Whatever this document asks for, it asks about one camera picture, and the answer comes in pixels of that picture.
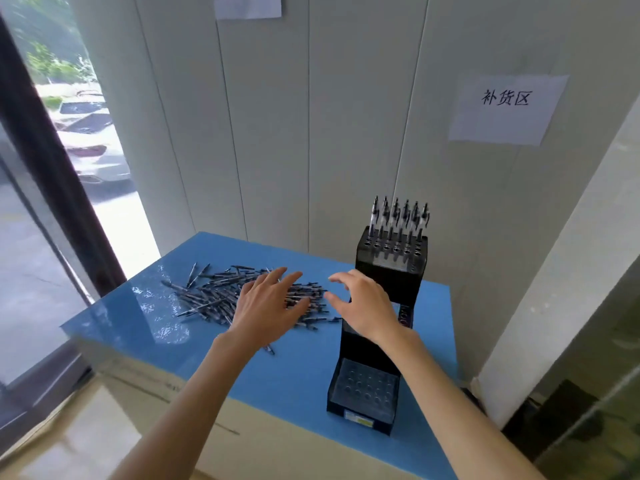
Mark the person's right hand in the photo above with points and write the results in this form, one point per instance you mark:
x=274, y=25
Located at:
x=370, y=309

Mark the white paper sign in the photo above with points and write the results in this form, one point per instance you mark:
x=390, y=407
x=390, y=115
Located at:
x=247, y=7
x=505, y=124

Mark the row of black pens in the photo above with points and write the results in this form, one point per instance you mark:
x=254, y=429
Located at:
x=385, y=214

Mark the white parked car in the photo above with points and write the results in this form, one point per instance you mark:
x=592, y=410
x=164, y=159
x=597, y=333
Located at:
x=75, y=107
x=100, y=159

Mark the person's right forearm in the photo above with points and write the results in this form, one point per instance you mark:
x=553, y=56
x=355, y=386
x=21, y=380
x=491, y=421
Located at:
x=450, y=414

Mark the person's left forearm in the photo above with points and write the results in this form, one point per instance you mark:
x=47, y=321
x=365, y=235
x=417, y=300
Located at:
x=190, y=409

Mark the person's left hand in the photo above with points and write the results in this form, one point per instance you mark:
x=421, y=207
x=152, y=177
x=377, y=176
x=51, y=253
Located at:
x=265, y=309

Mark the blue table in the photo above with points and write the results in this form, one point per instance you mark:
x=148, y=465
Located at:
x=300, y=374

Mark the black tiered pen display stand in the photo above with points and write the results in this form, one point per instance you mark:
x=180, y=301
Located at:
x=406, y=278

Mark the dark framed glass door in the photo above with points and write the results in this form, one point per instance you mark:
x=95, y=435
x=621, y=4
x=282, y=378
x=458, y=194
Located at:
x=60, y=179

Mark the steel framed glass partition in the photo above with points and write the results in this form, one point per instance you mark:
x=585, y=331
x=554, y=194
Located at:
x=600, y=394

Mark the pile of black pens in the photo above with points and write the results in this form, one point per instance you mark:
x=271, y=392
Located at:
x=210, y=294

